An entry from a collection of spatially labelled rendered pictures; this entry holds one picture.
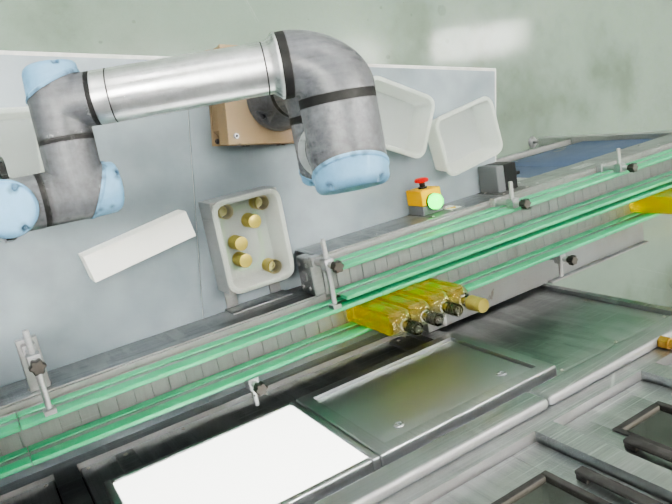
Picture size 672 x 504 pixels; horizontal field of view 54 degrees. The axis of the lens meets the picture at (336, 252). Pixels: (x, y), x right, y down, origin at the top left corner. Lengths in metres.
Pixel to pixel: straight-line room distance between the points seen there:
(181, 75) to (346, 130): 0.24
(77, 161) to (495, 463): 0.87
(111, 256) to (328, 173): 0.67
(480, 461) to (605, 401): 0.33
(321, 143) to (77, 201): 0.35
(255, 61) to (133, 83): 0.17
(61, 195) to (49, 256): 0.57
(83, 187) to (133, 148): 0.59
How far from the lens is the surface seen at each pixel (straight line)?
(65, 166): 0.97
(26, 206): 0.94
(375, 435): 1.33
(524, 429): 1.34
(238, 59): 0.96
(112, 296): 1.56
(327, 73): 0.95
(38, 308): 1.54
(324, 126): 0.95
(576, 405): 1.41
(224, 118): 1.52
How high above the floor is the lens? 2.25
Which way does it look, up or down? 58 degrees down
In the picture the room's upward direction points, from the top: 102 degrees clockwise
